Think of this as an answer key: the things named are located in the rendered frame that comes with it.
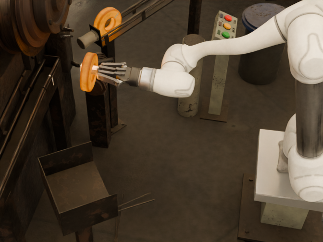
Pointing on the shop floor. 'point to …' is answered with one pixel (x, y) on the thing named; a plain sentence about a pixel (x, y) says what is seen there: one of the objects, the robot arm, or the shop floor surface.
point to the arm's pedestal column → (275, 219)
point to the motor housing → (99, 112)
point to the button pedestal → (218, 75)
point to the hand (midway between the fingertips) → (89, 68)
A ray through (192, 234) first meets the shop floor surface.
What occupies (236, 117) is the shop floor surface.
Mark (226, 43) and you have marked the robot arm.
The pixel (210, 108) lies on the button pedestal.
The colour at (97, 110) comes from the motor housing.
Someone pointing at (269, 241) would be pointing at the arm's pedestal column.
